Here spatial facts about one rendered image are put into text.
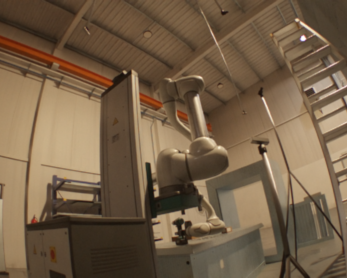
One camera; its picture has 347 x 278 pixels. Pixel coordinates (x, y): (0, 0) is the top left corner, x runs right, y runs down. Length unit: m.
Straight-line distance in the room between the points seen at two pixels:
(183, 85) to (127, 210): 0.87
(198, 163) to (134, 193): 0.35
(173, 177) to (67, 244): 0.62
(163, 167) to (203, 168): 0.21
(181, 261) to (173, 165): 0.84
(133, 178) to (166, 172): 0.17
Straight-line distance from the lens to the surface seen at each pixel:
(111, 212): 1.22
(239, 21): 9.26
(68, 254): 0.70
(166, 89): 1.47
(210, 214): 1.68
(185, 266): 1.65
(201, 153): 1.08
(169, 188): 1.06
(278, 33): 2.29
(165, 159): 1.10
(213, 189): 3.66
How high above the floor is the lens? 0.77
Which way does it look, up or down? 25 degrees up
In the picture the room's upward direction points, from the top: 9 degrees counter-clockwise
